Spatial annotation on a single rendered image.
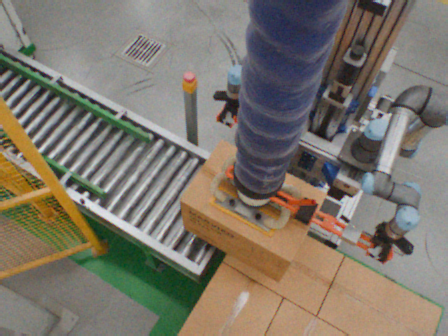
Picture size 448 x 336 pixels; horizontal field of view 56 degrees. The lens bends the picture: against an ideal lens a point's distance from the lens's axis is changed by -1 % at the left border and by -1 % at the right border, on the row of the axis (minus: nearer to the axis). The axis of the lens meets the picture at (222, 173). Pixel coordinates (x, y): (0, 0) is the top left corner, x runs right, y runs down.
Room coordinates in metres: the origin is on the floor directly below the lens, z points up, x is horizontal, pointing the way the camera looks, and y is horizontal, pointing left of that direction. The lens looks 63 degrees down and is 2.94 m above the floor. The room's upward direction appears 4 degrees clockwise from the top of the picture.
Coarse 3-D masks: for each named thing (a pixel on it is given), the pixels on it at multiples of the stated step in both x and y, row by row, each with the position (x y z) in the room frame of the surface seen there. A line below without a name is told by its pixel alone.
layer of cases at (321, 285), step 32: (320, 256) 0.75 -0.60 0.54; (224, 288) 0.52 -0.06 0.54; (256, 288) 0.53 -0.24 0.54; (288, 288) 0.55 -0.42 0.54; (320, 288) 0.56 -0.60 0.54; (352, 288) 0.57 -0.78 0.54; (384, 288) 0.59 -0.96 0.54; (192, 320) 0.34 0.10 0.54; (224, 320) 0.35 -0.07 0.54; (256, 320) 0.36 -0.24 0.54; (288, 320) 0.37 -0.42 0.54; (320, 320) 0.39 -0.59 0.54; (352, 320) 0.40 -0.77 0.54; (384, 320) 0.41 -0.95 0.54; (416, 320) 0.42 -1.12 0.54
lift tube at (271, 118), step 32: (256, 0) 0.80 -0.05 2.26; (288, 0) 0.74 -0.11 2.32; (320, 0) 0.74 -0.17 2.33; (256, 32) 0.80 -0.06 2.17; (288, 32) 0.74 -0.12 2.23; (320, 32) 0.76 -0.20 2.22; (256, 64) 0.77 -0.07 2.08; (288, 64) 0.74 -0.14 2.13; (320, 64) 0.77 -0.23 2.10; (256, 96) 0.76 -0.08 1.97; (288, 96) 0.74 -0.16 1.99; (256, 128) 0.75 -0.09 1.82; (288, 128) 0.75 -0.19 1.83; (256, 160) 0.75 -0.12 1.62; (288, 160) 0.76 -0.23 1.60
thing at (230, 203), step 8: (224, 192) 0.85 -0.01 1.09; (216, 200) 0.81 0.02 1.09; (224, 200) 0.81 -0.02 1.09; (232, 200) 0.80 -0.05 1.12; (224, 208) 0.77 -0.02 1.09; (232, 208) 0.77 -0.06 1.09; (256, 208) 0.79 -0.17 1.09; (232, 216) 0.74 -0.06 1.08; (240, 216) 0.74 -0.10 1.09; (256, 216) 0.73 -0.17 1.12; (264, 216) 0.75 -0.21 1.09; (272, 216) 0.75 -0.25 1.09; (248, 224) 0.70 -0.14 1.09; (256, 224) 0.70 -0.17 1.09; (264, 232) 0.67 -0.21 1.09; (272, 232) 0.67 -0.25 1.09
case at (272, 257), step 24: (216, 168) 0.99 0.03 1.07; (192, 192) 0.85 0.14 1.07; (312, 192) 0.90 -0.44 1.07; (192, 216) 0.78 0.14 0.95; (216, 216) 0.74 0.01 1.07; (216, 240) 0.71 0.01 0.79; (240, 240) 0.66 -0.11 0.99; (264, 240) 0.64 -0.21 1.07; (288, 240) 0.65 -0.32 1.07; (264, 264) 0.59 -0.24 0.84; (288, 264) 0.55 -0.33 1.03
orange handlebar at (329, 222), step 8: (232, 168) 0.93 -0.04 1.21; (232, 176) 0.88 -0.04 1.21; (280, 192) 0.82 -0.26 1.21; (272, 200) 0.78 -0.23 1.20; (280, 200) 0.78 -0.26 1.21; (288, 208) 0.75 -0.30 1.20; (296, 208) 0.75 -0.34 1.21; (320, 216) 0.72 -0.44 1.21; (328, 216) 0.72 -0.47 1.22; (320, 224) 0.68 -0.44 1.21; (328, 224) 0.68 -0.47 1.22; (336, 224) 0.69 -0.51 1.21; (344, 224) 0.69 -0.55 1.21; (336, 232) 0.65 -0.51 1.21; (368, 240) 0.63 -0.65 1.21; (368, 248) 0.59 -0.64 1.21; (392, 256) 0.56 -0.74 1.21
